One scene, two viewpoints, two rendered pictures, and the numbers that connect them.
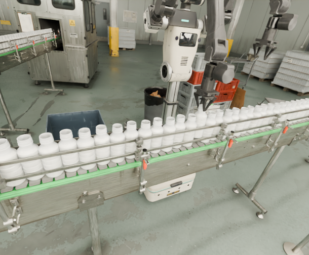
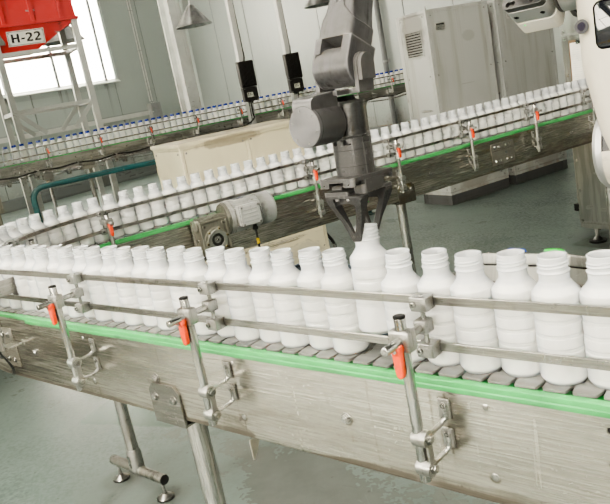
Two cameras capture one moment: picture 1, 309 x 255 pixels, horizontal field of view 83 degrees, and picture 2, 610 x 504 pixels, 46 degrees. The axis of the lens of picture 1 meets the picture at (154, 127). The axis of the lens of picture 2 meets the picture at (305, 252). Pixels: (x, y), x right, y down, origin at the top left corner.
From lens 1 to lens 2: 1.24 m
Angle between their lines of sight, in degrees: 68
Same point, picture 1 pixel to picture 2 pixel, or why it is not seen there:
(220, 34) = (332, 25)
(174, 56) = (594, 88)
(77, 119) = not seen: hidden behind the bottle
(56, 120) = not seen: hidden behind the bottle
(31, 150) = (108, 267)
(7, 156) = (90, 268)
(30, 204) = (105, 358)
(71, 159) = (141, 298)
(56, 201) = (128, 371)
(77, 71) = not seen: outside the picture
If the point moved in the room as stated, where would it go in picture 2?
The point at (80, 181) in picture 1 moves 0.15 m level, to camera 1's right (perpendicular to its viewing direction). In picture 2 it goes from (145, 346) to (156, 368)
